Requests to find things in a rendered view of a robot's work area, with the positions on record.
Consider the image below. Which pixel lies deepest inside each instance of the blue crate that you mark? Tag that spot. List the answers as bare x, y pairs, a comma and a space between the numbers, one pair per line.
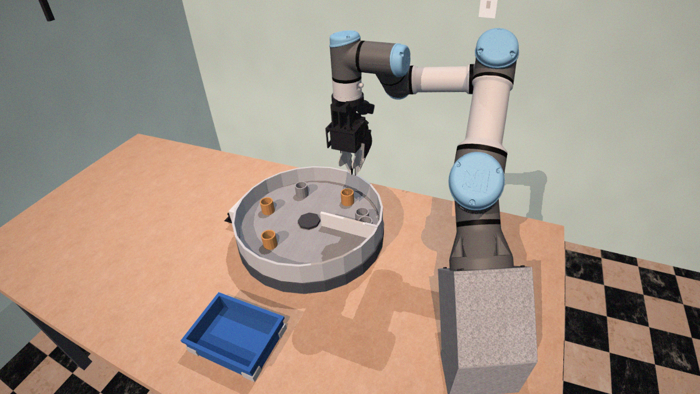
236, 335

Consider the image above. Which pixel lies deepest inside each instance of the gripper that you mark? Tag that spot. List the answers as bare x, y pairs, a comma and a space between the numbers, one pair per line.
349, 134

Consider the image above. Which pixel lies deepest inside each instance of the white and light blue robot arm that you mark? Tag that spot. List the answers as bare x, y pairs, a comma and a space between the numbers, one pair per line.
476, 179

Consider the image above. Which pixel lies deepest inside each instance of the bronze bushing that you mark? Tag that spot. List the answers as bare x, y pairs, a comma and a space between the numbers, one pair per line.
269, 239
267, 206
347, 197

